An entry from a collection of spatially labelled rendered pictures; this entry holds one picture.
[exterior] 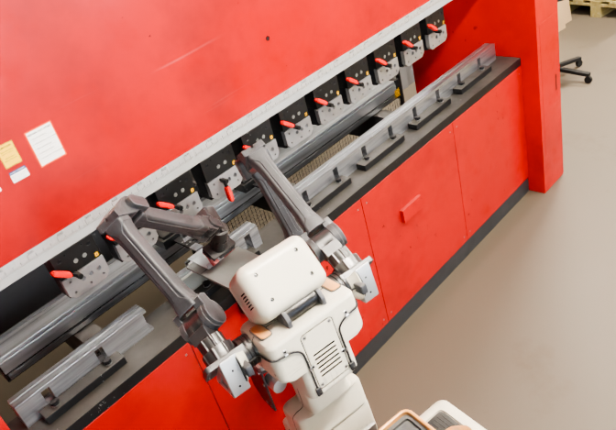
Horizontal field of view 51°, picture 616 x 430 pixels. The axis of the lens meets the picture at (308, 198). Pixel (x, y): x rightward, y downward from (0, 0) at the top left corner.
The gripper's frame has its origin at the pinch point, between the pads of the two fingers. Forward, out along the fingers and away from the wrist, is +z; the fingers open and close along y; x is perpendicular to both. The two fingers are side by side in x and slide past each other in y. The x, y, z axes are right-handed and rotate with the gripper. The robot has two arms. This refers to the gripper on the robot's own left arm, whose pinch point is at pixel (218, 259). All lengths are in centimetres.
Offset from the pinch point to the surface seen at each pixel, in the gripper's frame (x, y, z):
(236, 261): 5.8, -3.6, -1.2
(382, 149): 2, -101, 14
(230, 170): -18.1, -22.4, -15.6
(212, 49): -40, -32, -53
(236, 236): -7.2, -16.9, 9.9
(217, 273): 4.5, 4.5, -0.7
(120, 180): -28.4, 17.1, -32.9
